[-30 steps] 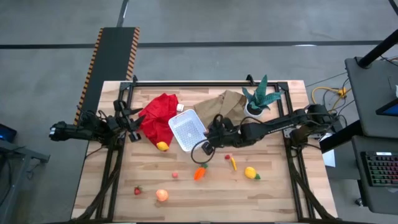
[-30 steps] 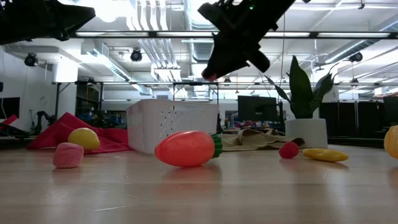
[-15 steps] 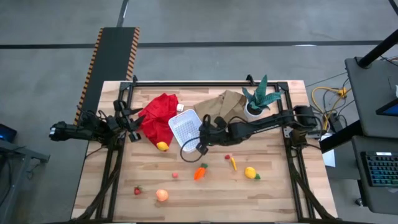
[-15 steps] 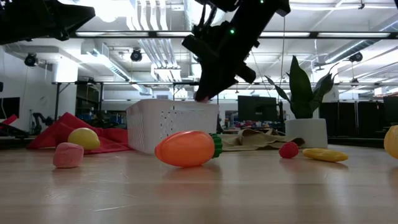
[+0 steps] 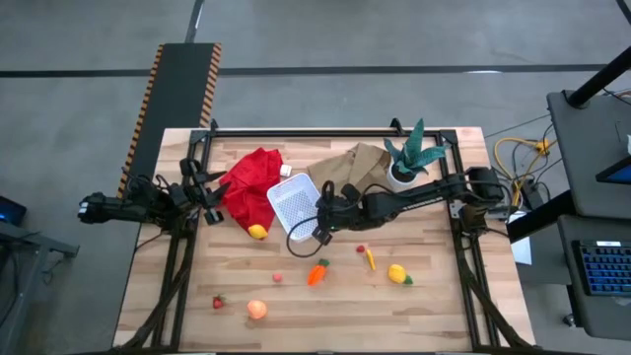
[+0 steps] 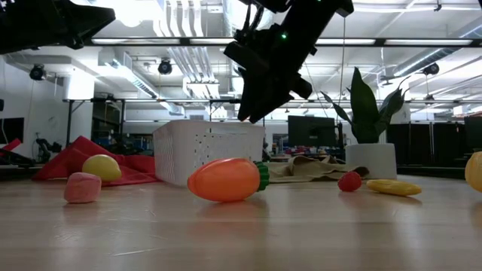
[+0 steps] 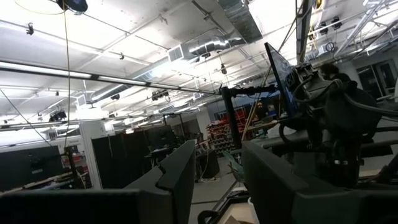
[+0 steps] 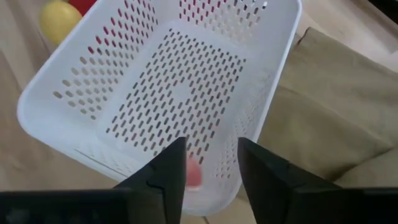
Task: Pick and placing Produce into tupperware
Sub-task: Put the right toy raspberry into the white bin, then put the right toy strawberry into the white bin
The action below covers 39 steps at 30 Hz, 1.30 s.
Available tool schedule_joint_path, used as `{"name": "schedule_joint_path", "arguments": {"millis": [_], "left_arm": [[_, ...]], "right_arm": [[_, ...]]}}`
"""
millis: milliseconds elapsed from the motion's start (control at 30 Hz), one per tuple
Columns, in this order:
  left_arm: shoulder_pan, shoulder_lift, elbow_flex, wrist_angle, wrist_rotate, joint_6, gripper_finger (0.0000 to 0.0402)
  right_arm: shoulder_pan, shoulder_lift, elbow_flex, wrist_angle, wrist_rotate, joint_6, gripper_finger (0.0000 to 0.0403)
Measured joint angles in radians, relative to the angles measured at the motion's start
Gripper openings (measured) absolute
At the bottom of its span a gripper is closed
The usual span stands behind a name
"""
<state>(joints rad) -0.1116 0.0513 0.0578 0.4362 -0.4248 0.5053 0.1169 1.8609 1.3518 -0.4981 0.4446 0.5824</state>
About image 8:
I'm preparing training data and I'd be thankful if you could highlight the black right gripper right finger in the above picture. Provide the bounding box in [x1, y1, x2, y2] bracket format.
[238, 137, 343, 224]

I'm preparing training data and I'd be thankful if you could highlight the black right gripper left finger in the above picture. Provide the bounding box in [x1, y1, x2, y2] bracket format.
[113, 136, 187, 224]

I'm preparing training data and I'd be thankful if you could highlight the small red toy fruit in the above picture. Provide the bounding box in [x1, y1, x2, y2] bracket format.
[185, 157, 203, 191]

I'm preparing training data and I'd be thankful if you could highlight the white perforated plastic basket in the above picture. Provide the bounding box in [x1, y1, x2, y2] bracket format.
[17, 0, 303, 217]

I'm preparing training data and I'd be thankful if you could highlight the tan cloth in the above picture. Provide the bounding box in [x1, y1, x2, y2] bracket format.
[238, 27, 398, 203]

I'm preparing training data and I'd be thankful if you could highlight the yellow toy lemon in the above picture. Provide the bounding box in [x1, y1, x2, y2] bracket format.
[39, 1, 83, 46]

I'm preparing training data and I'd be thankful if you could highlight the red cloth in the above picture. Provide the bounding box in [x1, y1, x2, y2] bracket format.
[68, 0, 97, 16]

